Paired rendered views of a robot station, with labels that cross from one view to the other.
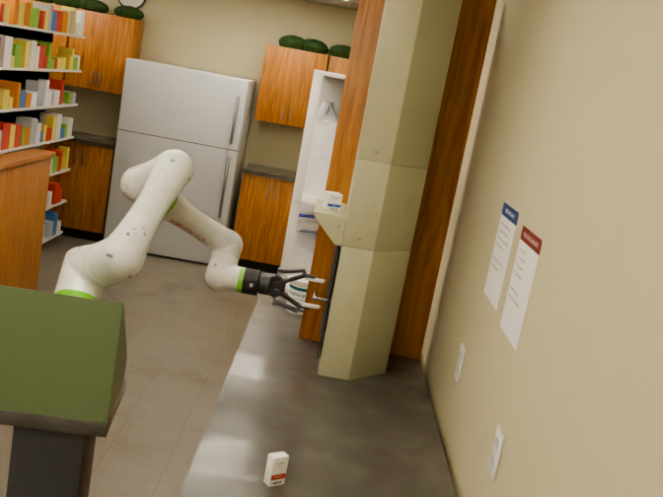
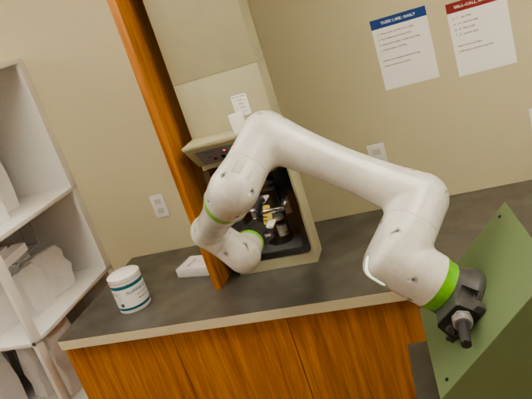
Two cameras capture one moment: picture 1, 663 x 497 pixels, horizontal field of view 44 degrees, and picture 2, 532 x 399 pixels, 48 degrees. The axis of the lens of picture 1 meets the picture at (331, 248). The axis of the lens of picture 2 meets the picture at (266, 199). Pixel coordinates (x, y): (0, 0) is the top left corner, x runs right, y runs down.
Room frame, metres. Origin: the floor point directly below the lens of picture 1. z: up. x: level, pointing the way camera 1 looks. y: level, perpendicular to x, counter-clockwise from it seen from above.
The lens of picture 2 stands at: (2.11, 1.91, 1.89)
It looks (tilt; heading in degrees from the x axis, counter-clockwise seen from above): 18 degrees down; 290
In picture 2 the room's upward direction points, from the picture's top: 18 degrees counter-clockwise
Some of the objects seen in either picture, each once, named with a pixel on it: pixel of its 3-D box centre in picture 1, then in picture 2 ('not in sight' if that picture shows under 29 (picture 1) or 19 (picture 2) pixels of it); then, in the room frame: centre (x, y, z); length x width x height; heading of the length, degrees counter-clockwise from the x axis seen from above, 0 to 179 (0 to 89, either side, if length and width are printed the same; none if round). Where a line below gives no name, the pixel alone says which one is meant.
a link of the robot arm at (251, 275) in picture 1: (252, 282); (253, 238); (2.80, 0.26, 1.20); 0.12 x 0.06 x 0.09; 1
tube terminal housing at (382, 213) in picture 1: (371, 265); (256, 165); (2.87, -0.15, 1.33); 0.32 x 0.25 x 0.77; 1
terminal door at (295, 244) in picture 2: (329, 295); (258, 210); (2.86, -0.02, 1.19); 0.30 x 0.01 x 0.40; 0
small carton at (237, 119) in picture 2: (332, 200); (237, 122); (2.81, 0.03, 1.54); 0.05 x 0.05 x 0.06; 20
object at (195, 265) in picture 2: not in sight; (199, 265); (3.24, -0.14, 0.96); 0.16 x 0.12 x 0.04; 170
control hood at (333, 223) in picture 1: (329, 221); (232, 147); (2.86, 0.03, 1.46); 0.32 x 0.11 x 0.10; 1
